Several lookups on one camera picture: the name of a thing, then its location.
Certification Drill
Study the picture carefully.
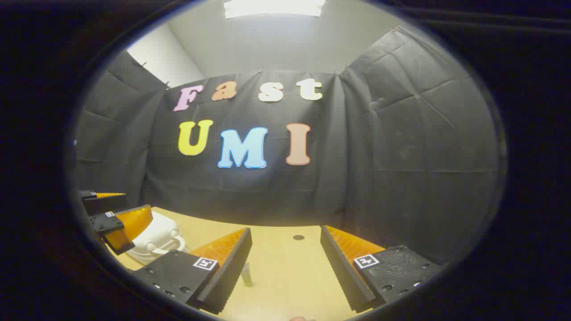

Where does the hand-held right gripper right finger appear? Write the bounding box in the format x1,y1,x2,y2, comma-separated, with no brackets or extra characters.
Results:
320,225,442,313

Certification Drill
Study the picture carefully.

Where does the ceiling light panel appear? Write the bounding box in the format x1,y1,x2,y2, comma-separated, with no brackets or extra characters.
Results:
223,0,326,19

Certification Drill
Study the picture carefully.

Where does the white suitcase with grey lining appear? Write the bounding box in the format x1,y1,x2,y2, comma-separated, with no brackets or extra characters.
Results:
126,211,188,263

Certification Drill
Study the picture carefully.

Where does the black backdrop cloth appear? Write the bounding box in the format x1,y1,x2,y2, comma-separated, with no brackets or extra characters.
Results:
74,27,500,268

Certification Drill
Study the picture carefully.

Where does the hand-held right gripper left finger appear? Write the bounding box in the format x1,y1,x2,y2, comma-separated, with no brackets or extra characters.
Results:
134,227,253,315

